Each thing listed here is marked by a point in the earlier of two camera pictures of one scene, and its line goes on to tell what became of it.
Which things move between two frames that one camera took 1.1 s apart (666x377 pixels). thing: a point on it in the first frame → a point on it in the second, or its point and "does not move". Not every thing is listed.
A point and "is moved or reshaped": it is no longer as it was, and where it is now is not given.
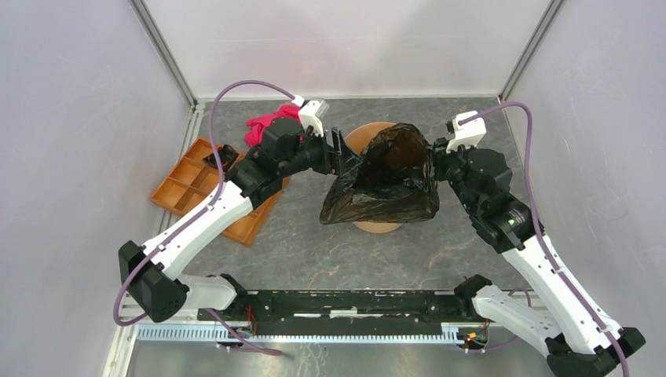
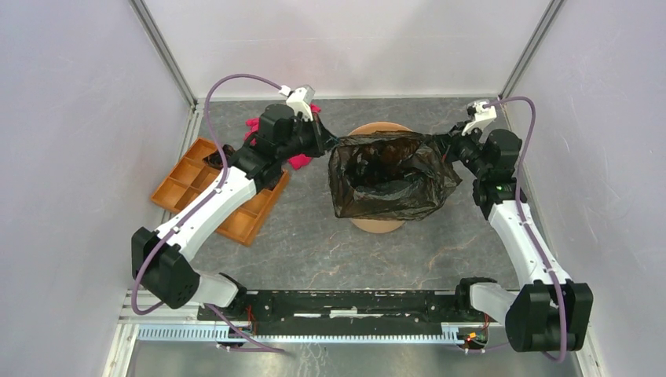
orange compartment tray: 192,174 does not move
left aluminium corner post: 164,52 does not move
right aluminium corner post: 547,20 does not move
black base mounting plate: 344,312 does not move
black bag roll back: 228,155 does not move
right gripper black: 440,155 → 455,138
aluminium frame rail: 132,305 does not move
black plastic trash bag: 393,181 is moved or reshaped
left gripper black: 331,156 → 323,139
